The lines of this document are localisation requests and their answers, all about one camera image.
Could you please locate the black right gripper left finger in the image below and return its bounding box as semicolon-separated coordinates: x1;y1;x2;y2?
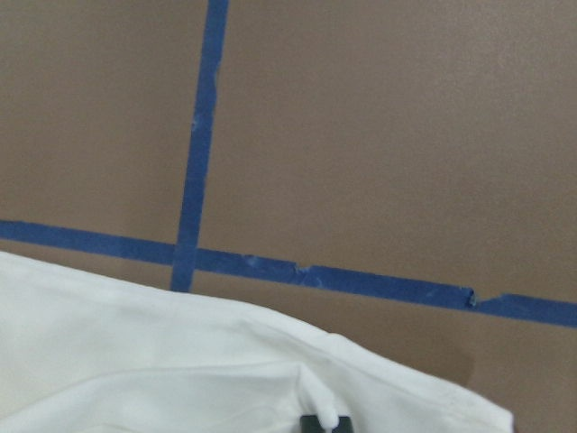
300;415;323;433

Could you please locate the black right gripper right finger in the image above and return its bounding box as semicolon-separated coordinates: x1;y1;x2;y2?
334;416;354;433

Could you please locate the white long-sleeve printed shirt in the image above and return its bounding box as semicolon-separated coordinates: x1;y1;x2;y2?
1;253;514;432

